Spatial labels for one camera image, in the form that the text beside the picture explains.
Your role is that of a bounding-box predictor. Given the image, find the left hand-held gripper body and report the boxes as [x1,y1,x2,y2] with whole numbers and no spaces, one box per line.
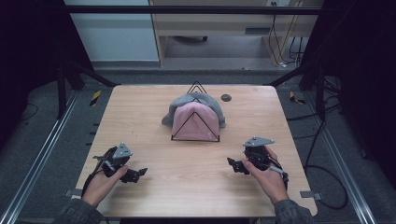
[92,141,134,179]

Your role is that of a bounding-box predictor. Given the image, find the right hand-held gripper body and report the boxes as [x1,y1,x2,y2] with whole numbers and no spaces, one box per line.
[242,135,276,172]

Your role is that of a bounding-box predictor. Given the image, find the pink knit beanie hat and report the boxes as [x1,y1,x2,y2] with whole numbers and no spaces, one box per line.
[170,101,220,142]

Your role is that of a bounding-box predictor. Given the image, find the grey knit beanie hat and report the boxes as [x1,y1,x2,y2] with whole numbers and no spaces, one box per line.
[161,91,227,130]

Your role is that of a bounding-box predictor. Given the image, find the black wire triangular rack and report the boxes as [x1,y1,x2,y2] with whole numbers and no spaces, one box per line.
[170,80,221,144]

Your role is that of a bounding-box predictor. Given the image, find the person's left hand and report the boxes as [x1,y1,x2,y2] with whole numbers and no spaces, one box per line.
[80,164,130,209]

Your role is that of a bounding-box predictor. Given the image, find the person's right hand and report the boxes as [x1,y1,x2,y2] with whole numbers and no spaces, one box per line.
[241,146,290,206]

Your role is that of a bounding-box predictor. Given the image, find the white cabinet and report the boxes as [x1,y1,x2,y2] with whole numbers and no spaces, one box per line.
[63,0,161,63]

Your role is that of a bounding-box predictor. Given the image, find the light wooden desk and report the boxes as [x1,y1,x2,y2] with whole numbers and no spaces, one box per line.
[148,0,325,68]

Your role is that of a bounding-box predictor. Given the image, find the right hand-held gripper black cable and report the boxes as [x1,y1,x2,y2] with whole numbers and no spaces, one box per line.
[263,153,290,191]

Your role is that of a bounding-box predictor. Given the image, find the hand-held gripper black cable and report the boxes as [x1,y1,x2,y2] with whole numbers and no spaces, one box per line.
[263,153,290,191]
[80,148,110,199]

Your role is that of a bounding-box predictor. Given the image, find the left hand-held gripper black cable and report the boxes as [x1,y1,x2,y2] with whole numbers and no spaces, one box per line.
[80,148,110,199]

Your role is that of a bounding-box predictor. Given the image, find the grey metal table bracket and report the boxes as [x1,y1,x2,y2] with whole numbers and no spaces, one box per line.
[299,190,324,201]
[64,188,83,199]

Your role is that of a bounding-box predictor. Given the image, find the yellow-handled tool left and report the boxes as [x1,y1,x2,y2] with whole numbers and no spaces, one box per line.
[89,90,103,107]

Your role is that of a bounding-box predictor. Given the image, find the yellow-handled tool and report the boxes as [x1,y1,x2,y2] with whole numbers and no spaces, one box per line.
[89,90,103,107]
[289,91,306,105]

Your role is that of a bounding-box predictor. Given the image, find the yellow-handled tool right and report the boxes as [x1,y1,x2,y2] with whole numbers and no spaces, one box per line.
[289,91,306,105]

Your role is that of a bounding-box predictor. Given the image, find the aluminium floor rail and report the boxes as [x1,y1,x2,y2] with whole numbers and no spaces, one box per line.
[0,91,80,224]
[303,91,379,224]

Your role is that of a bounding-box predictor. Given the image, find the black floor cable loop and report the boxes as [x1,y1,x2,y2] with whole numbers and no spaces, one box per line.
[286,102,349,211]

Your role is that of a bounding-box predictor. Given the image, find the black metal frame stand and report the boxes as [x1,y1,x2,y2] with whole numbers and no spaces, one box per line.
[264,60,328,120]
[55,59,120,120]

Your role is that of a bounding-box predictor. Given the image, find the hanging black desk cables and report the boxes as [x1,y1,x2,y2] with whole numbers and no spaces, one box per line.
[268,1,304,68]

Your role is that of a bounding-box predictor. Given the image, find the black horizontal frame bar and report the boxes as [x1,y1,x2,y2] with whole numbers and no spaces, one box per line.
[64,5,325,16]

